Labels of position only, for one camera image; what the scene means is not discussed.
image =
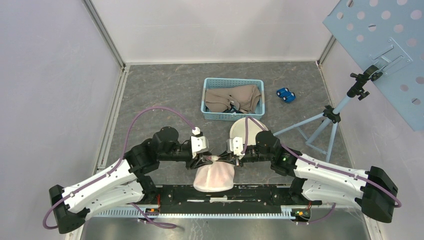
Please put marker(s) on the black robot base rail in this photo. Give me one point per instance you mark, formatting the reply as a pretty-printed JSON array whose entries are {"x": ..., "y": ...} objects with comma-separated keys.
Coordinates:
[{"x": 241, "y": 199}]

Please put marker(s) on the blue perforated panel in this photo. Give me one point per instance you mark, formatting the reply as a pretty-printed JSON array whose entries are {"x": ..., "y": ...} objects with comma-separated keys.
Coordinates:
[{"x": 388, "y": 34}]

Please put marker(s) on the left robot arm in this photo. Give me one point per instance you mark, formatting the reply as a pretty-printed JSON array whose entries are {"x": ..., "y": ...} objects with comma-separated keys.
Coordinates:
[{"x": 127, "y": 180}]

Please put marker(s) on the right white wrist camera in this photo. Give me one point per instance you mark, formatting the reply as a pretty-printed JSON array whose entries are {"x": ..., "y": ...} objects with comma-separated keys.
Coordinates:
[{"x": 235, "y": 146}]

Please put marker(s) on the white cable tray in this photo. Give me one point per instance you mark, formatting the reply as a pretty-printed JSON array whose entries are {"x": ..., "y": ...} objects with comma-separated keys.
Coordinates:
[{"x": 131, "y": 212}]

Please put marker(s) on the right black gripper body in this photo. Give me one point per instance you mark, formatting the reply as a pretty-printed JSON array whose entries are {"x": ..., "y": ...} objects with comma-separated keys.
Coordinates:
[{"x": 252, "y": 155}]

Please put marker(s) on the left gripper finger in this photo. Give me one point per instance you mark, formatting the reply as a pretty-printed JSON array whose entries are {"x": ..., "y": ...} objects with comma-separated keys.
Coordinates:
[
  {"x": 205, "y": 158},
  {"x": 196, "y": 163}
]

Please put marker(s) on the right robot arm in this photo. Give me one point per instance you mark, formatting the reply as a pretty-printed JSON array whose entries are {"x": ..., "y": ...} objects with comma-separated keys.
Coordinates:
[{"x": 372, "y": 191}]

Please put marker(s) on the white mesh laundry bag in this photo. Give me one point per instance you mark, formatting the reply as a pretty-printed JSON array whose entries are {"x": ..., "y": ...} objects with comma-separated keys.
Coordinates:
[{"x": 215, "y": 177}]

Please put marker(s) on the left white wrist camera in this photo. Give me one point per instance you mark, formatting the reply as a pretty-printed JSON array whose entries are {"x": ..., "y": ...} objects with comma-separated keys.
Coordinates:
[{"x": 199, "y": 143}]

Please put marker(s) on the light blue plastic basket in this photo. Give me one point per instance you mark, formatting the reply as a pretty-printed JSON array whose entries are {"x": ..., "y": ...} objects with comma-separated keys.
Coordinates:
[{"x": 232, "y": 115}]

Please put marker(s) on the beige bra in basket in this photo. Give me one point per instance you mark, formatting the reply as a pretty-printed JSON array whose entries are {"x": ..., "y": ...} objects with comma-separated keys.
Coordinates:
[{"x": 243, "y": 99}]

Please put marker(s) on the blue tripod stand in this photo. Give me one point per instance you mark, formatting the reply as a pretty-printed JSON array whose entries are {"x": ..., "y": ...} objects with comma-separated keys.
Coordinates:
[{"x": 331, "y": 115}]

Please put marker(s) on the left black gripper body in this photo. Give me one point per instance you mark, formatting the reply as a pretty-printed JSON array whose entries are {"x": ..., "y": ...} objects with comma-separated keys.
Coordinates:
[{"x": 184, "y": 156}]

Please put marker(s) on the blue toy car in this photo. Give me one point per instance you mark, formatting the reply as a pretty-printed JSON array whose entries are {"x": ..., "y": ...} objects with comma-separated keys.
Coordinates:
[{"x": 286, "y": 95}]

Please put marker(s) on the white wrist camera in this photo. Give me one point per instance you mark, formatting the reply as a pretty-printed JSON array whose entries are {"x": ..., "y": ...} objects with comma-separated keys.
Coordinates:
[
  {"x": 199, "y": 143},
  {"x": 235, "y": 146}
]

